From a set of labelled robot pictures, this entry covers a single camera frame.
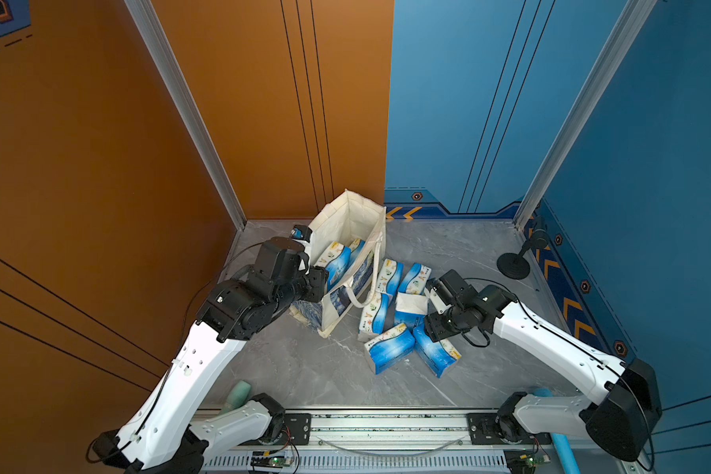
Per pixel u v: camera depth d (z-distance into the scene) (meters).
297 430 0.74
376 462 0.70
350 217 0.97
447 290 0.62
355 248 1.01
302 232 0.55
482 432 0.72
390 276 0.94
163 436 0.36
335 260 0.81
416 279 0.92
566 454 0.68
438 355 0.78
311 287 0.55
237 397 0.77
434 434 0.74
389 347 0.79
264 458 0.72
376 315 0.85
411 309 0.81
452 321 0.66
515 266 1.05
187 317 0.43
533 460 0.70
